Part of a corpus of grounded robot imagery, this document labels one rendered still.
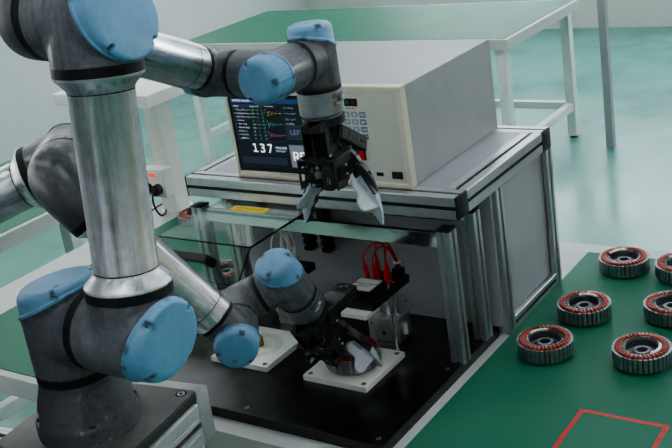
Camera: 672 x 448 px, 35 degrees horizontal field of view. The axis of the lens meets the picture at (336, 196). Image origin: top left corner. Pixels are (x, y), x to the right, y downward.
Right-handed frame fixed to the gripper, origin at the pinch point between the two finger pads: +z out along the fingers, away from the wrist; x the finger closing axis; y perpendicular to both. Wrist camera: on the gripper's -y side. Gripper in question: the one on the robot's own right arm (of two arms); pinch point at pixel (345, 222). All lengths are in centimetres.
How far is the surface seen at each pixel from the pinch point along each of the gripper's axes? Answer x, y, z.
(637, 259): 34, -70, 36
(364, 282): -10.5, -23.6, 23.1
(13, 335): -105, -17, 40
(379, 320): -10.2, -27.0, 33.5
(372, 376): -5.2, -10.9, 37.0
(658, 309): 43, -46, 36
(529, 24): -70, -347, 40
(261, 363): -30.6, -11.3, 37.0
